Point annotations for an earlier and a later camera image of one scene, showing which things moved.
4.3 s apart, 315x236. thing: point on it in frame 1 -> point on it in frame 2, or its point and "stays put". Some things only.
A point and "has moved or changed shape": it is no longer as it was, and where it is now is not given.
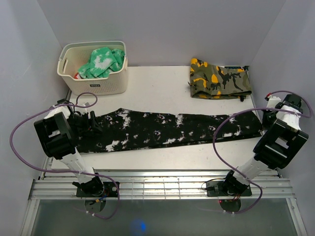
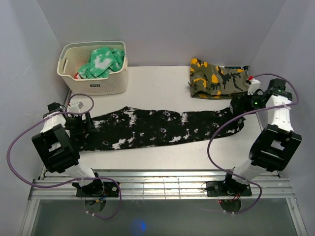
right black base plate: (215, 189) stays put
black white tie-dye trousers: (126, 128) has moved or changed shape
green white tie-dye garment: (102, 61) stays put
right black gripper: (266, 125) -> (243, 106)
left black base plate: (110, 190) stays put
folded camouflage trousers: (208, 81) stays put
